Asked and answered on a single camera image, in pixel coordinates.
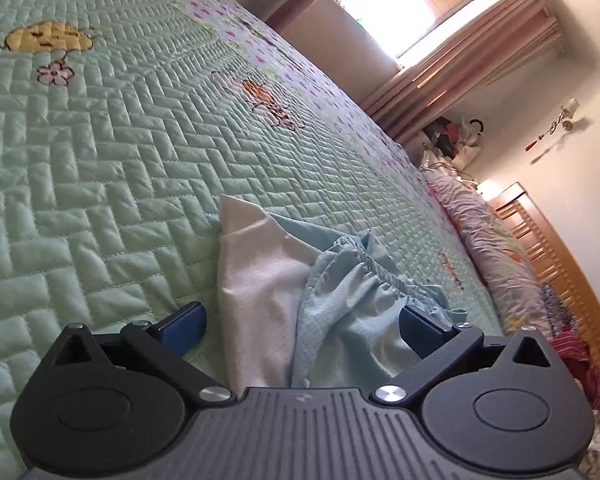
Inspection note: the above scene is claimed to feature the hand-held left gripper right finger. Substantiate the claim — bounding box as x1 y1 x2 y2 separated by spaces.
370 305 566 406

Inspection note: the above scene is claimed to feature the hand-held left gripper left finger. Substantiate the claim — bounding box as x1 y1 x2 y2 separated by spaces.
54 301 236 407

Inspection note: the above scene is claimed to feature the light blue and white jacket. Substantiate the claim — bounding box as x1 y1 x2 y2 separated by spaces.
207 192 468 391

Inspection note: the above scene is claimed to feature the floral pillow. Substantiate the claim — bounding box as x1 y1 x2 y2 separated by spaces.
420 165 551 336

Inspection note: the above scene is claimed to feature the dark floral garment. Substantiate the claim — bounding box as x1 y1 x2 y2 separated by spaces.
540 282 578 338

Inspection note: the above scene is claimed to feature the wooden bed headboard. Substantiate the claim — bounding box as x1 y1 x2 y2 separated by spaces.
487 182 600 436

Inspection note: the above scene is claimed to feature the dark red striped garment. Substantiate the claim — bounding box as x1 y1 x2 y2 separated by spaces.
550 332 600 411

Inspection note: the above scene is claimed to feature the green quilted bee bedspread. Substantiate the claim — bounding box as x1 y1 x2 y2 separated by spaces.
0 0 506 480

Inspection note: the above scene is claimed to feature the black bag on nightstand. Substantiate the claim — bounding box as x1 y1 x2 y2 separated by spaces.
422 117 463 161

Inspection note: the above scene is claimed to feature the white plastic bag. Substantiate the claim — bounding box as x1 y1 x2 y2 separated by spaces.
452 117 486 171

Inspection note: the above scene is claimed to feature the red hanging ornament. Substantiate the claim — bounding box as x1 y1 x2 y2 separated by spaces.
525 127 561 153

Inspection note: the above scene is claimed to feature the window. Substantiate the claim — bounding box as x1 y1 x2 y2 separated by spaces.
330 0 481 61

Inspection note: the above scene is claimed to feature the white wall lamp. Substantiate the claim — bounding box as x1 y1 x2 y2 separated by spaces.
555 97 583 132

